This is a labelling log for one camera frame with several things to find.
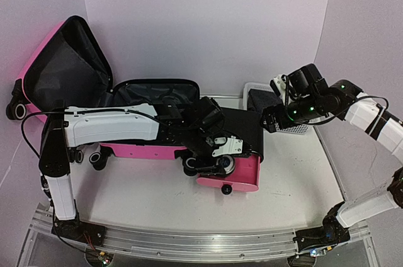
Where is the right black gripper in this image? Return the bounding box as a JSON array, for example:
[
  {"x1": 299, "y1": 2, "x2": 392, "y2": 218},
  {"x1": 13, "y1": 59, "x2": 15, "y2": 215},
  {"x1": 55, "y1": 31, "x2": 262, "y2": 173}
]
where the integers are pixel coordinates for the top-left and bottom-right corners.
[{"x1": 259, "y1": 95, "x2": 323, "y2": 134}]

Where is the black dotted cloth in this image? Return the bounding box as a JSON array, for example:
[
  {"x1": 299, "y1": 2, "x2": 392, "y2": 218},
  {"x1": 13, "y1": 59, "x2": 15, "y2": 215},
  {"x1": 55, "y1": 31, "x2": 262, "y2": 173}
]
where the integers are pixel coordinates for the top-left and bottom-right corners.
[{"x1": 246, "y1": 89, "x2": 281, "y2": 114}]

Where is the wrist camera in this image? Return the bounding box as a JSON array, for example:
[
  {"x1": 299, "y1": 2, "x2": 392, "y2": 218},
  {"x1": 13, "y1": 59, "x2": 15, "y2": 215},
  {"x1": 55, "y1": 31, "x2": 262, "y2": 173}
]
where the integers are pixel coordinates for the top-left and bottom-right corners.
[
  {"x1": 205, "y1": 135, "x2": 243, "y2": 157},
  {"x1": 270, "y1": 74, "x2": 286, "y2": 101}
]

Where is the black and pink drawer organizer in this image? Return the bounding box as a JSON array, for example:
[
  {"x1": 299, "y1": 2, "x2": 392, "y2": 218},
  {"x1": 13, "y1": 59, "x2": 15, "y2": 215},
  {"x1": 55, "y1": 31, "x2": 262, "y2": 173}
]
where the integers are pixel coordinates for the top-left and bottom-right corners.
[{"x1": 196, "y1": 108, "x2": 264, "y2": 195}]

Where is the pink hard-shell suitcase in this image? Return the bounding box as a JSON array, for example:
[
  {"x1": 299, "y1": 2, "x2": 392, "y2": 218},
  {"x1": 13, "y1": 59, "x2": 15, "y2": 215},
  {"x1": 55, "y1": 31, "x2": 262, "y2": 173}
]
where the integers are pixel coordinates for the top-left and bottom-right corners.
[{"x1": 6, "y1": 16, "x2": 200, "y2": 178}]

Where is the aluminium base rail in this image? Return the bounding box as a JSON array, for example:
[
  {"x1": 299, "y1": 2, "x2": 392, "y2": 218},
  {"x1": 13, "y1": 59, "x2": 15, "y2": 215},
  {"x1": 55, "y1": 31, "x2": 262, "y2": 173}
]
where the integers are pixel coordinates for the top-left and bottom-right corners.
[{"x1": 28, "y1": 225, "x2": 375, "y2": 261}]

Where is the round white black tape roll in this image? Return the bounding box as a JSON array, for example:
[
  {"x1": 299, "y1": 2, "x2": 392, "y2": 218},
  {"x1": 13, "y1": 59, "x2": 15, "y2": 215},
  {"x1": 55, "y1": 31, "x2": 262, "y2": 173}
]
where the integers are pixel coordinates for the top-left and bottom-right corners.
[{"x1": 219, "y1": 155, "x2": 236, "y2": 176}]

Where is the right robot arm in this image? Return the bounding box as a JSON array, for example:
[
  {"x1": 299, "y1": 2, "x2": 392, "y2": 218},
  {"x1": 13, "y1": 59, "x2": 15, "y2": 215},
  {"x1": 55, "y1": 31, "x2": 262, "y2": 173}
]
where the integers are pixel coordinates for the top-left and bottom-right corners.
[{"x1": 261, "y1": 64, "x2": 402, "y2": 244}]

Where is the white perforated plastic basket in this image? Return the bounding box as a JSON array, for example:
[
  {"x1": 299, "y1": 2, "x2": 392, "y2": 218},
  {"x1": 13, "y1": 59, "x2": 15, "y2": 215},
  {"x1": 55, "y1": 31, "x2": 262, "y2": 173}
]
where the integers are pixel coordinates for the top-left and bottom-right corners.
[{"x1": 242, "y1": 82, "x2": 309, "y2": 135}]

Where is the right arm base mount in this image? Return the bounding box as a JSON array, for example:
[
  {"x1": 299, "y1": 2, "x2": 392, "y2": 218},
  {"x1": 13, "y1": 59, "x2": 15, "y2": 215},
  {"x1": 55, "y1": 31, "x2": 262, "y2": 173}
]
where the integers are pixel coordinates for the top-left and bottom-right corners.
[{"x1": 293, "y1": 227, "x2": 350, "y2": 253}]

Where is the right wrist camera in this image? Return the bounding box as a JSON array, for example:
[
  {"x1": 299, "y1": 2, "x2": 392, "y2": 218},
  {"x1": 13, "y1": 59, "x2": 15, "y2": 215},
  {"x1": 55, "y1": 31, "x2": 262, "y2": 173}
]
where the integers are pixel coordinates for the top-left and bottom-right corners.
[{"x1": 270, "y1": 74, "x2": 286, "y2": 101}]

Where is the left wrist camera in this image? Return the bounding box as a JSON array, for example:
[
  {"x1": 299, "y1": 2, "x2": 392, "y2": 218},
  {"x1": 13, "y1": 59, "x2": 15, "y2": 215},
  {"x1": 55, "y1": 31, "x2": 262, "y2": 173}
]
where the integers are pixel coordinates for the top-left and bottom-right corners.
[{"x1": 205, "y1": 135, "x2": 243, "y2": 157}]

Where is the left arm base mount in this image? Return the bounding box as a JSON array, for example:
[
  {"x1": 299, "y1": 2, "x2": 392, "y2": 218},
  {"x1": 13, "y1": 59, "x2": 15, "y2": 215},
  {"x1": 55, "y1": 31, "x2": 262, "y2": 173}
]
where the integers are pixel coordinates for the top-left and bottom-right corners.
[{"x1": 52, "y1": 217, "x2": 106, "y2": 246}]

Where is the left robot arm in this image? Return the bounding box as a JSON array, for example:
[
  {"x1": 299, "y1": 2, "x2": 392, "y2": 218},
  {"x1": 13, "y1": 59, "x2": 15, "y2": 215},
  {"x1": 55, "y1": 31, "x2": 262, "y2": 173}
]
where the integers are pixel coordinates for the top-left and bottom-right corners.
[{"x1": 22, "y1": 97, "x2": 233, "y2": 240}]

